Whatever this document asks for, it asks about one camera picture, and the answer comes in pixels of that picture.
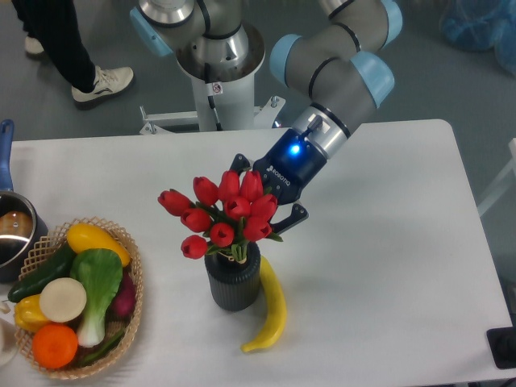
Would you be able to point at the orange fruit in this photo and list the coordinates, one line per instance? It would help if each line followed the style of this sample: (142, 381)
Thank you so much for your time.
(54, 345)

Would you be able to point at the blue handled saucepan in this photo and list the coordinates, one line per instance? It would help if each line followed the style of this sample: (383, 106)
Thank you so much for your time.
(21, 226)

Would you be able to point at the green cucumber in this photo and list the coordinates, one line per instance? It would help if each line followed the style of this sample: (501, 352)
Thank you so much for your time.
(58, 265)

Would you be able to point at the garlic clove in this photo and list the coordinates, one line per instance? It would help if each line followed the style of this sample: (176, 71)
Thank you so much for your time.
(4, 307)

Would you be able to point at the red tulip bouquet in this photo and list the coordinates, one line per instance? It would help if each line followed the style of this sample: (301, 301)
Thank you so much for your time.
(226, 218)

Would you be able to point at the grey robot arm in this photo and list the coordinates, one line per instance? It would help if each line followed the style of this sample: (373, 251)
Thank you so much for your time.
(337, 69)

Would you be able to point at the blue plastic bag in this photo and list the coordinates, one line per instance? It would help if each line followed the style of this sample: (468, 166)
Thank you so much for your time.
(480, 26)

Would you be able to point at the white round radish slice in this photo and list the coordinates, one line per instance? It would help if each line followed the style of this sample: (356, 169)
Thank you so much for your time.
(63, 300)

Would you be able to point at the green chili pepper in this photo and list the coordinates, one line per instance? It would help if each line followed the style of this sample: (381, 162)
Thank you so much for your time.
(102, 348)

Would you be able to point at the person's leg and shoe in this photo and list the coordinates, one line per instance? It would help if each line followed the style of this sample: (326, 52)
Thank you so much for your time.
(52, 29)

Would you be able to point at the yellow banana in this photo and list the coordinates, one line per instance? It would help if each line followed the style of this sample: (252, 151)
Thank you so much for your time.
(277, 313)

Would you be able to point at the white frame at right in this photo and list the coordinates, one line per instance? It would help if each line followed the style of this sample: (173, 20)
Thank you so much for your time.
(499, 185)

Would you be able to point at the dark grey ribbed vase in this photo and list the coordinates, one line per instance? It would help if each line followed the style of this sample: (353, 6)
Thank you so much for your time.
(234, 286)

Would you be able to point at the purple red onion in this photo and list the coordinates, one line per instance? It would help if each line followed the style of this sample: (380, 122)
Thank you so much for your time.
(123, 304)

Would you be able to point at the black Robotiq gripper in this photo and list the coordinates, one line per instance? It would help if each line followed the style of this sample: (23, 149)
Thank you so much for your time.
(295, 159)

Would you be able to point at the yellow bell pepper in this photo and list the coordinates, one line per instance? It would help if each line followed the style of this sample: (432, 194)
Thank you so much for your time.
(28, 314)

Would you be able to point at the black device at table edge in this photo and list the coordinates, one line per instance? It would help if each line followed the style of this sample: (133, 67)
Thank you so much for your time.
(502, 346)

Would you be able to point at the yellow squash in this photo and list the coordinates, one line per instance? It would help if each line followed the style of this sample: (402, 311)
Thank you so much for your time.
(84, 236)

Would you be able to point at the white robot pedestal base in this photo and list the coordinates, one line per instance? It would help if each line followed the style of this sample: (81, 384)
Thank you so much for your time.
(219, 106)

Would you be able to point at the woven wicker basket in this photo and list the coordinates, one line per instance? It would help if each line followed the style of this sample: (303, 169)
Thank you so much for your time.
(42, 250)

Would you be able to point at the green bok choy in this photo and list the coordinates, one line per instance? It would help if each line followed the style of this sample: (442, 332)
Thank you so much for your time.
(100, 272)

